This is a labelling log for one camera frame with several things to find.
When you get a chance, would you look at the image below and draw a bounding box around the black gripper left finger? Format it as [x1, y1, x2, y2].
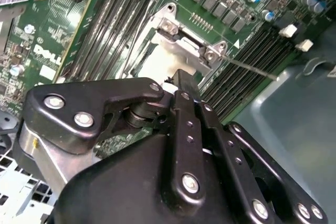
[13, 69, 207, 209]

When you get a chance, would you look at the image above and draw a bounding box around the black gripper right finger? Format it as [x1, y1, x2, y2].
[191, 73, 329, 224]

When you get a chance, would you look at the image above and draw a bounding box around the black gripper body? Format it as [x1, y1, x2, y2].
[46, 133, 247, 224]

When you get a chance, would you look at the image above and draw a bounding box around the metal socket cover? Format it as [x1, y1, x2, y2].
[154, 28, 213, 71]

